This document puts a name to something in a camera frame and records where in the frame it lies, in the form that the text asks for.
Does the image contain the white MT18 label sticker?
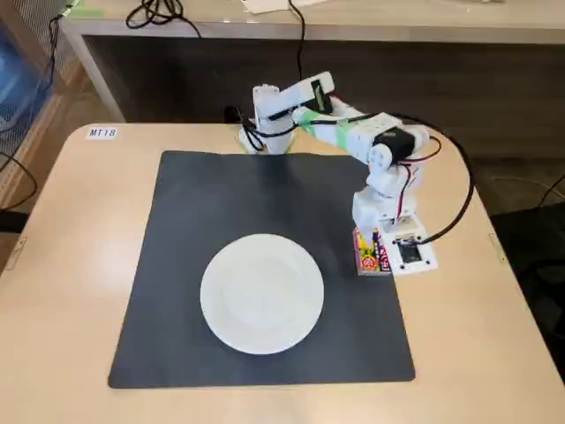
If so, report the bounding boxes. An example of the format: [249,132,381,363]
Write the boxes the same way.
[85,126,120,142]

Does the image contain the white round dish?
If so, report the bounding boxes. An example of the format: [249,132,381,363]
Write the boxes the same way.
[200,232,327,356]

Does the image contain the red servo wires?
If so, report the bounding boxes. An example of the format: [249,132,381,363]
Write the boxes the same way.
[395,134,444,220]

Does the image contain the thin black hanging cable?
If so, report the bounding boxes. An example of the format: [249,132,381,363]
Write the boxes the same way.
[45,3,77,90]

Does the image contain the dark grey square mat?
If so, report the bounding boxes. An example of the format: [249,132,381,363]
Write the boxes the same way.
[108,149,417,390]

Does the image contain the thin black curved cable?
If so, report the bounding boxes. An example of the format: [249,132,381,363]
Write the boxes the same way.
[539,173,565,208]

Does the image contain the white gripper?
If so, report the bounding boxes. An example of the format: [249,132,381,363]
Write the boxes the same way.
[351,163,427,232]

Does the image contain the pale table edge sticker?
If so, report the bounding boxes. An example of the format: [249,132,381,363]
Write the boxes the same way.
[5,237,29,272]
[488,232,507,264]

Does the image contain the black looped cable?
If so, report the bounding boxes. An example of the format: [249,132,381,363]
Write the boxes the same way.
[0,151,38,210]

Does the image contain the black power cable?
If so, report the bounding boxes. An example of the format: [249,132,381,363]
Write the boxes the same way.
[288,0,307,84]

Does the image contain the blue plastic container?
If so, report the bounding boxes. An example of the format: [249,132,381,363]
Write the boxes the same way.
[0,17,55,132]

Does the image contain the coiled black cable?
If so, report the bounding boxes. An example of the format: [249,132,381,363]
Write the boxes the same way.
[125,0,203,39]

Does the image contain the colourful small snack box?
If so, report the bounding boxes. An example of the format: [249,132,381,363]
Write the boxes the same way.
[352,225,394,278]

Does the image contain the beige office desk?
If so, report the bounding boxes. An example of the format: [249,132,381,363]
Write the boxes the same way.
[56,0,565,125]

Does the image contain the black flat bar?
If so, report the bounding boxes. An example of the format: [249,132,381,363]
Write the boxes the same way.
[0,209,29,234]

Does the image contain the black camera cable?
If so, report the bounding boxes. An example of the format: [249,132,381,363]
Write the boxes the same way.
[361,112,476,245]

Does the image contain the white paper sheet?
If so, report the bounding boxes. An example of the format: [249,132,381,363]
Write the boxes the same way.
[240,0,337,15]

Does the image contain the black base plug cable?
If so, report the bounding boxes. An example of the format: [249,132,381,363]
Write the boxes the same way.
[223,104,298,154]

